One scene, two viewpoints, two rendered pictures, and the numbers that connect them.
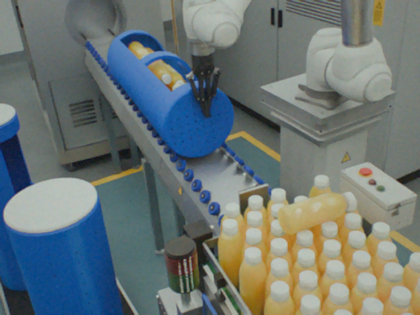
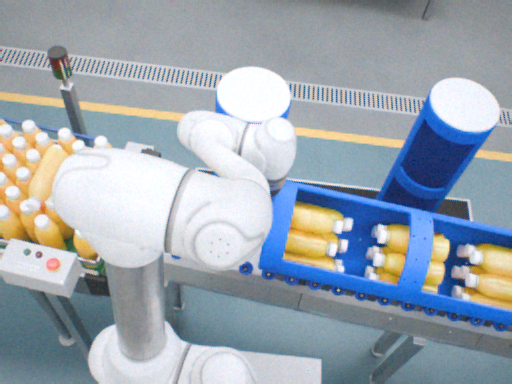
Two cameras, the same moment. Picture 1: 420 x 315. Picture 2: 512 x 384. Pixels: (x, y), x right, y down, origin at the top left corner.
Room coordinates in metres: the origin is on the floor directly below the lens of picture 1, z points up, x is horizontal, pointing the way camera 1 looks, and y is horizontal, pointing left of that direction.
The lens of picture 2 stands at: (1.94, -0.76, 2.55)
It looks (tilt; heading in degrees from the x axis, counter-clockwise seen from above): 57 degrees down; 115
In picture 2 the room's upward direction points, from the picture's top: 9 degrees clockwise
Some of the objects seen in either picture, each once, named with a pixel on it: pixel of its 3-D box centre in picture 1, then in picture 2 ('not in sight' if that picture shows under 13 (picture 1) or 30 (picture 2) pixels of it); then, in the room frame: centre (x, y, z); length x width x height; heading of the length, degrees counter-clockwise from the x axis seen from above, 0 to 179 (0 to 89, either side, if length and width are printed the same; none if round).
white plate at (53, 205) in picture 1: (51, 203); (253, 93); (1.26, 0.50, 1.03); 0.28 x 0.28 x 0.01
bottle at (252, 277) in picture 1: (253, 286); (70, 152); (0.89, -0.09, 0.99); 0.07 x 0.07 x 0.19
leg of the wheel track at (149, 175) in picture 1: (153, 208); (396, 329); (2.19, 0.32, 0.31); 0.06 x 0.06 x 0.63; 21
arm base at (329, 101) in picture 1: (321, 90); not in sight; (1.82, -0.47, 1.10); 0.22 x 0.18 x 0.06; 40
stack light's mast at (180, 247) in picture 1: (183, 275); (61, 69); (0.75, 0.07, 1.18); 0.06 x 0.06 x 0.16
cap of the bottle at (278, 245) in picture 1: (279, 246); not in sight; (0.92, -0.16, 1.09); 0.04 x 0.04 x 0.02
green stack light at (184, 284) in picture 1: (183, 273); (61, 68); (0.75, 0.07, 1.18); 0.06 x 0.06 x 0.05
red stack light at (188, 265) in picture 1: (181, 257); (58, 58); (0.75, 0.07, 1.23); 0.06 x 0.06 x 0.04
